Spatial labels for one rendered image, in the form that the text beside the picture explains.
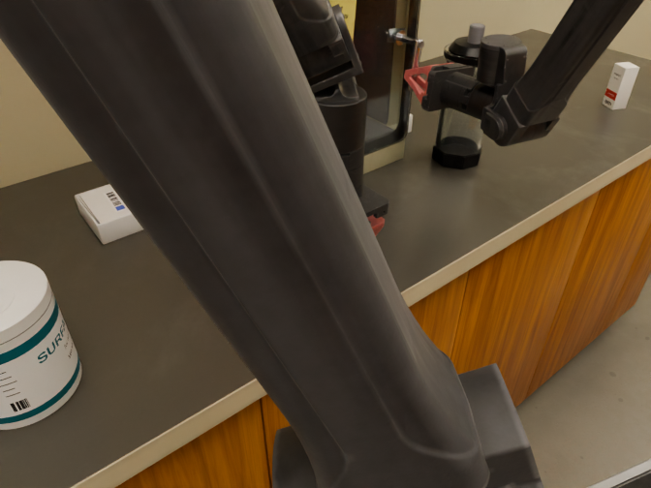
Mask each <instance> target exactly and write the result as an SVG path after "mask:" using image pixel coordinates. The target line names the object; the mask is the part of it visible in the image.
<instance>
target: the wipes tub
mask: <svg viewBox="0 0 651 488"><path fill-rule="evenodd" d="M81 373H82V368H81V363H80V360H79V357H78V353H77V350H76V348H75V345H74V343H73V340H72V338H71V335H70V333H69V330H68V328H67V325H66V323H65V321H64V319H63V316H62V314H61V311H60V309H59V306H58V304H57V301H56V299H55V296H54V294H53V292H52V290H51V288H50V285H49V283H48V280H47V277H46V274H45V273H44V272H43V270H41V269H40V268H39V267H37V266H36V265H34V264H31V263H28V262H24V261H17V260H3V261H0V430H10V429H16V428H20V427H24V426H27V425H30V424H33V423H35V422H37V421H40V420H42V419H44V418H45V417H47V416H49V415H51V414H52V413H54V412H55V411H57V410H58V409H59V408H60V407H62V406H63V405H64V404H65V403H66V402H67V401H68V400H69V399H70V398H71V396H72V395H73V394H74V392H75V391H76V389H77V387H78V384H79V382H80V379H81Z"/></svg>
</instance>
